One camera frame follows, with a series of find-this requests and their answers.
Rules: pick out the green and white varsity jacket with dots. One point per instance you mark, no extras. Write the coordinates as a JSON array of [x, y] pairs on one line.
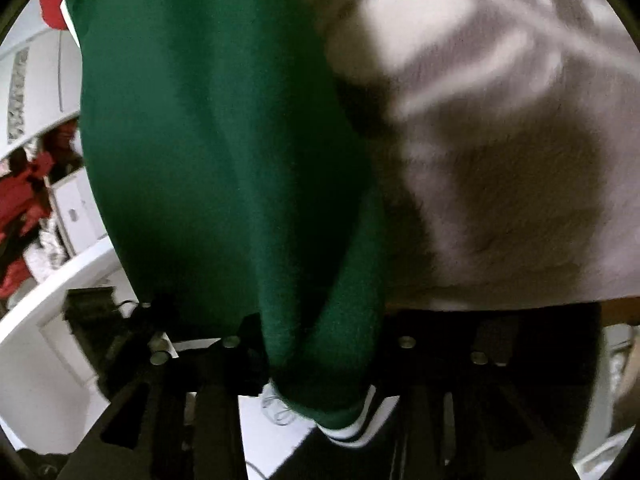
[[210, 160]]

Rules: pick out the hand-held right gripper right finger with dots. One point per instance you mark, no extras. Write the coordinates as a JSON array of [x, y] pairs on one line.
[[440, 410]]

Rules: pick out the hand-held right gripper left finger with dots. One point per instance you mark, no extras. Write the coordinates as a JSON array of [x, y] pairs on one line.
[[210, 410]]

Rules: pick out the hanging red clothes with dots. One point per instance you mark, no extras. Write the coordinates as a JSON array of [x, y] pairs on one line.
[[25, 200]]

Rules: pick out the white drawer unit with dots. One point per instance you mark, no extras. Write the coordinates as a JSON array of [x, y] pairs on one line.
[[75, 215]]

